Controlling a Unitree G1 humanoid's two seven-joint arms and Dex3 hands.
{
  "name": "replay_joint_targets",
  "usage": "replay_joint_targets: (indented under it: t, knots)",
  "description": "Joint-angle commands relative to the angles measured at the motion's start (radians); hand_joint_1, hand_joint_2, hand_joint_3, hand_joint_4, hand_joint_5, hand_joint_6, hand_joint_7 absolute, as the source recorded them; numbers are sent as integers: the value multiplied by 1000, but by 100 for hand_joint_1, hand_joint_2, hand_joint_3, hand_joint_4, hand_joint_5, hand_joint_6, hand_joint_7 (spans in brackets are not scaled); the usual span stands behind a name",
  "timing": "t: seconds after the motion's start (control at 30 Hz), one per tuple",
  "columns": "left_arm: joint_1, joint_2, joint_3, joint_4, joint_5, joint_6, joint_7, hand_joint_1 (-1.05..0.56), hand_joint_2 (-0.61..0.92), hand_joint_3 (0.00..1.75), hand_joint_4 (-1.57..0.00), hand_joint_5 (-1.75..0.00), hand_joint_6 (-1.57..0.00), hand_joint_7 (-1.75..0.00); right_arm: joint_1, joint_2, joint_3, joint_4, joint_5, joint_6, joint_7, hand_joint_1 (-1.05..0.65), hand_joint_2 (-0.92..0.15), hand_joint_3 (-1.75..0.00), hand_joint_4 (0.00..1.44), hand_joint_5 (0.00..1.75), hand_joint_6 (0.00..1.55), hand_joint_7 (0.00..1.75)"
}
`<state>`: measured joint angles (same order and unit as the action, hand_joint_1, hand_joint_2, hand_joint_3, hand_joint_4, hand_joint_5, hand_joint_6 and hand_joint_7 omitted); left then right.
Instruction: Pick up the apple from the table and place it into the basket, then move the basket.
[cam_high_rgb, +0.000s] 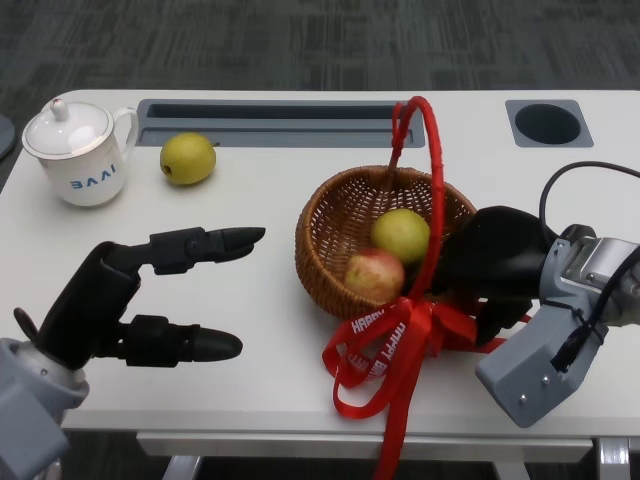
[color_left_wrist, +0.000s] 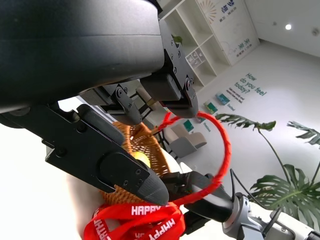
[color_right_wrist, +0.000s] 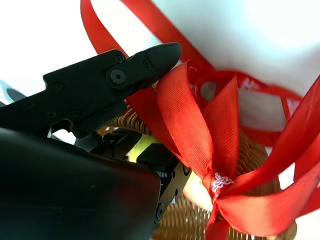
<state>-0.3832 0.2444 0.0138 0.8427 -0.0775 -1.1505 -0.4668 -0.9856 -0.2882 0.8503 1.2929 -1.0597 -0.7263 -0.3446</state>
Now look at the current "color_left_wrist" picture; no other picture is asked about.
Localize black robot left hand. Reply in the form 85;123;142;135
0;0;200;207

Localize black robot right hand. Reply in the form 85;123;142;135
162;171;235;235

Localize brown wicker basket red handle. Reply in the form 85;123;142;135
98;111;233;207

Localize red printed ribbon bow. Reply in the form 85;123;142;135
83;202;187;240

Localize grey armchair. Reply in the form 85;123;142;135
166;123;208;160

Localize large monstera plant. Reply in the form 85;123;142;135
216;113;320;230

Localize green pear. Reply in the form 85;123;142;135
132;151;152;170

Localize white cylinder with brass tip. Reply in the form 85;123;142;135
137;87;161;111

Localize white open shelf unit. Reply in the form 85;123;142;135
159;0;232;87

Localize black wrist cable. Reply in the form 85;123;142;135
229;168;263;204

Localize green wall picture card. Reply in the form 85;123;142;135
203;99;218;115

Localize teal wall picture card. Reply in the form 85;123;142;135
215;92;231;106

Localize white wall banner with text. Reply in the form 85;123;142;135
196;0;261;66

